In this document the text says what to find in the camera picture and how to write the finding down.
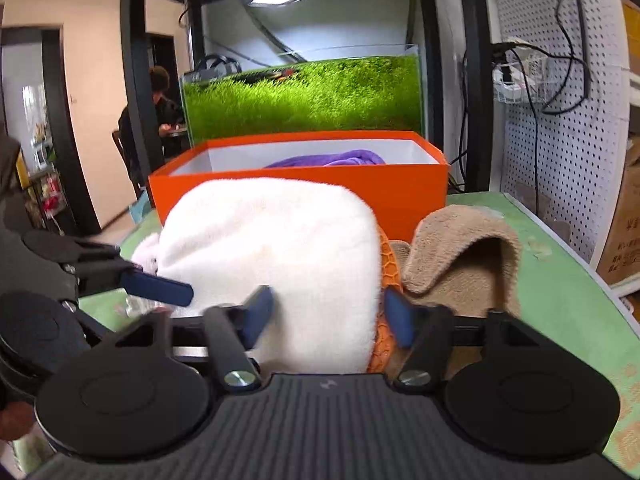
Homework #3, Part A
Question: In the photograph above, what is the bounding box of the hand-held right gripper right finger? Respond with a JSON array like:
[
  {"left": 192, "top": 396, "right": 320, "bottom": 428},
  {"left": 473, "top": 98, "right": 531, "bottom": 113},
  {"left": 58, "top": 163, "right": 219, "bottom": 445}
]
[{"left": 382, "top": 291, "right": 546, "bottom": 393}]

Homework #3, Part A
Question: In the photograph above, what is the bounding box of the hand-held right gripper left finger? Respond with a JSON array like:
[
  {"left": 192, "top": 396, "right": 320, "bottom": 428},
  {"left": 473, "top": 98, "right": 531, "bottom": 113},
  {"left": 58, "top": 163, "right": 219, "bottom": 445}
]
[{"left": 102, "top": 284, "right": 276, "bottom": 393}]

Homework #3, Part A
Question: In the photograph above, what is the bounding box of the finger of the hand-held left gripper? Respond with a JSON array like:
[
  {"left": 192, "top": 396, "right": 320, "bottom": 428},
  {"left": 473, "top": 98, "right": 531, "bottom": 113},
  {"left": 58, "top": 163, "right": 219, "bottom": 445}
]
[{"left": 60, "top": 242, "right": 195, "bottom": 307}]

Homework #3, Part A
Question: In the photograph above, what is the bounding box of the white plush rabbit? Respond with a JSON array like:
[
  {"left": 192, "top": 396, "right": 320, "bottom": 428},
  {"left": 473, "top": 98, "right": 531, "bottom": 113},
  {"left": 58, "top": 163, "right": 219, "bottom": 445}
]
[{"left": 131, "top": 232, "right": 163, "bottom": 276}]

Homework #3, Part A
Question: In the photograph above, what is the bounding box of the orange honeycomb mat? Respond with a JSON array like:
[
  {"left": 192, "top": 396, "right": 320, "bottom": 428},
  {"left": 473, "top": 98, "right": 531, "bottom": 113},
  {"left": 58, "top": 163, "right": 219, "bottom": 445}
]
[{"left": 367, "top": 225, "right": 403, "bottom": 373}]

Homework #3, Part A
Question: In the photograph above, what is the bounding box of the white towel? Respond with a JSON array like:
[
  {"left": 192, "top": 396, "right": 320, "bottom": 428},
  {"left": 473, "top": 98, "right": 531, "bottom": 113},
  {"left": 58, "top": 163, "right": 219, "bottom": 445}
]
[{"left": 157, "top": 177, "right": 383, "bottom": 376}]

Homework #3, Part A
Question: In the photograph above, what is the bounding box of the orange box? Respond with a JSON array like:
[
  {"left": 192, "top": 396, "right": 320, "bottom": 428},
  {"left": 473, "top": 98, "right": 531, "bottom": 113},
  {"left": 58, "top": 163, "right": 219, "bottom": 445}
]
[{"left": 148, "top": 130, "right": 449, "bottom": 241}]

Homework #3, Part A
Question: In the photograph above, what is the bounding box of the purple towel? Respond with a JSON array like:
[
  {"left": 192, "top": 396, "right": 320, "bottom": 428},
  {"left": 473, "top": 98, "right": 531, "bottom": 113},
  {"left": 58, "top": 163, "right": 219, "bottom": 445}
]
[{"left": 262, "top": 148, "right": 388, "bottom": 169}]

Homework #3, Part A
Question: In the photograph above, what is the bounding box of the beige towel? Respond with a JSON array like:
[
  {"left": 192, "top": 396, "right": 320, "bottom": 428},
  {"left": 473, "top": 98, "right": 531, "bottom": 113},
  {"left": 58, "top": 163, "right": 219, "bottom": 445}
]
[{"left": 390, "top": 205, "right": 523, "bottom": 321}]

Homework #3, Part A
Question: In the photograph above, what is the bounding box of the cluttered shelf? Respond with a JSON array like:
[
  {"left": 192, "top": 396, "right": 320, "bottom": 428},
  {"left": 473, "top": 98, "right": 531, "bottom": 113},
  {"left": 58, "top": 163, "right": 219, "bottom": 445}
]
[{"left": 20, "top": 135, "right": 68, "bottom": 233}]

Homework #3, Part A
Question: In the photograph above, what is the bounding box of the green printed table mat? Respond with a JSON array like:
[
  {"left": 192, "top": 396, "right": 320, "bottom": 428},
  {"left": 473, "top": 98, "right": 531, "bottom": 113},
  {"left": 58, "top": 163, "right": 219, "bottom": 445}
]
[{"left": 0, "top": 190, "right": 640, "bottom": 476}]

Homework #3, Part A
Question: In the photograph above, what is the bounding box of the aquarium with green plants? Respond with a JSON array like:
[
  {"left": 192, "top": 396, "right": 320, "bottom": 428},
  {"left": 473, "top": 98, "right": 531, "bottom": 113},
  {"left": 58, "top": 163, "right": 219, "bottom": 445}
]
[{"left": 179, "top": 44, "right": 428, "bottom": 148}]

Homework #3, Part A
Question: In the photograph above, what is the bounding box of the white pegboard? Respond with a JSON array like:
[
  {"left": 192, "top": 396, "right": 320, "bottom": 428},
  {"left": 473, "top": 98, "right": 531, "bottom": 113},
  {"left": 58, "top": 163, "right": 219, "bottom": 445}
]
[{"left": 487, "top": 0, "right": 631, "bottom": 271}]

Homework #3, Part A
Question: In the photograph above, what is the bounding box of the cardboard box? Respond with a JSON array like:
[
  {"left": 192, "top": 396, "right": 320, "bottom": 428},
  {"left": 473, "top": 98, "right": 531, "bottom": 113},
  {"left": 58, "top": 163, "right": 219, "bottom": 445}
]
[{"left": 595, "top": 135, "right": 640, "bottom": 286}]

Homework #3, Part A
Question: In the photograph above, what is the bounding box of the black cable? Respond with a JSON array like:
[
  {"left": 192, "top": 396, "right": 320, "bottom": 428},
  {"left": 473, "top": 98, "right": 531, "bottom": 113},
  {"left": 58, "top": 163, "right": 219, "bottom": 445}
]
[
  {"left": 540, "top": 0, "right": 591, "bottom": 116},
  {"left": 492, "top": 42, "right": 543, "bottom": 216}
]

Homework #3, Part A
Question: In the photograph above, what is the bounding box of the white wire basket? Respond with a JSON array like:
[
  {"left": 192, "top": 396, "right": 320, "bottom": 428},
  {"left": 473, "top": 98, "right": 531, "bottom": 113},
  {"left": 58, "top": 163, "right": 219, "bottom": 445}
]
[{"left": 492, "top": 57, "right": 546, "bottom": 106}]

